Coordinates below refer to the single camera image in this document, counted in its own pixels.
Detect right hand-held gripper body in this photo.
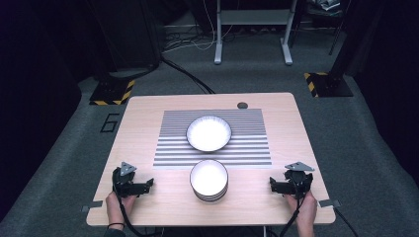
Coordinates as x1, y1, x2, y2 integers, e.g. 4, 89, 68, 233
284, 161, 315, 200

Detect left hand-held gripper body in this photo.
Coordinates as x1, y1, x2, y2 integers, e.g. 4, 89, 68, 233
112, 161, 143, 198

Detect stack of white plates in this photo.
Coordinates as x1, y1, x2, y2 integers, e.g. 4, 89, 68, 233
189, 159, 229, 202

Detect white plate with dark rim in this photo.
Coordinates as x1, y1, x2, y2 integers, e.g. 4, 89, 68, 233
186, 115, 233, 153

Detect person's left hand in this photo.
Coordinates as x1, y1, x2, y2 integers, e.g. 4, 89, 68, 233
105, 191, 137, 227

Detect person's right hand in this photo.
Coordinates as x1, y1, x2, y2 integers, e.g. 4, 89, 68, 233
285, 191, 318, 229

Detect grey tape strip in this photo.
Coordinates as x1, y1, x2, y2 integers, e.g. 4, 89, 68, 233
317, 198, 342, 208
81, 199, 104, 213

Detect grey striped placemat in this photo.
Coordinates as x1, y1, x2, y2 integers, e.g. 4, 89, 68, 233
152, 108, 273, 169

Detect black curtain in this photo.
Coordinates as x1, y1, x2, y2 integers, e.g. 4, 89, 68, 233
0, 0, 100, 222

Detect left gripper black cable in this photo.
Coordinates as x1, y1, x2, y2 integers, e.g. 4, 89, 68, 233
113, 186, 156, 237

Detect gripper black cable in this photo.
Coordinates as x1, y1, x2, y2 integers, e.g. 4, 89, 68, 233
113, 186, 156, 237
279, 184, 305, 237

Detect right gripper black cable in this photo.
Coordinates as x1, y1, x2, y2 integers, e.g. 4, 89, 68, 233
279, 184, 305, 237

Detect black cable at table edge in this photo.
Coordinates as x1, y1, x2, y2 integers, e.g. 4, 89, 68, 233
333, 206, 361, 237

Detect black yellow striped base plate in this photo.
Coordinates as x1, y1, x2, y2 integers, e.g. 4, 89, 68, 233
303, 71, 355, 99
89, 78, 136, 107

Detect thick black floor cable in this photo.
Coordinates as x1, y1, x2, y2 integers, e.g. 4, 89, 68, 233
160, 56, 216, 95

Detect black stand post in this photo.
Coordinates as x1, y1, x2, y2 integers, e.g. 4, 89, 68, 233
329, 0, 365, 77

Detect white floor cables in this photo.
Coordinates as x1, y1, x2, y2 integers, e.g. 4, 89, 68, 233
162, 0, 235, 53

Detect white desk frame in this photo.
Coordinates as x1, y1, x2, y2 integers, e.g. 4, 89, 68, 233
213, 0, 298, 66

